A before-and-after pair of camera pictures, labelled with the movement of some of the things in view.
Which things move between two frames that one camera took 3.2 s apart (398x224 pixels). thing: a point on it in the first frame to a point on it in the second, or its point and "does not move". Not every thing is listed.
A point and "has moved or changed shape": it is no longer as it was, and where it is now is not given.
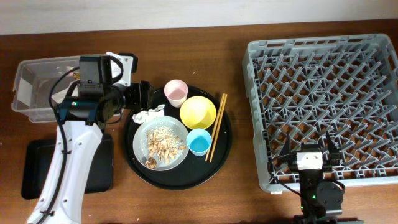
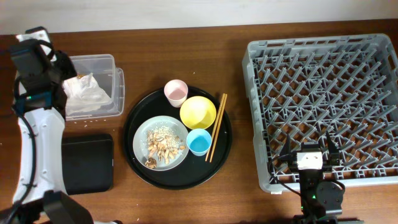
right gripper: (333, 156) does not move
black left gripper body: (138, 97) to (66, 68)
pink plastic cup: (176, 91) does not move
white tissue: (141, 116) has moved or changed shape
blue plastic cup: (199, 141) does not move
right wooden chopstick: (216, 135) does not move
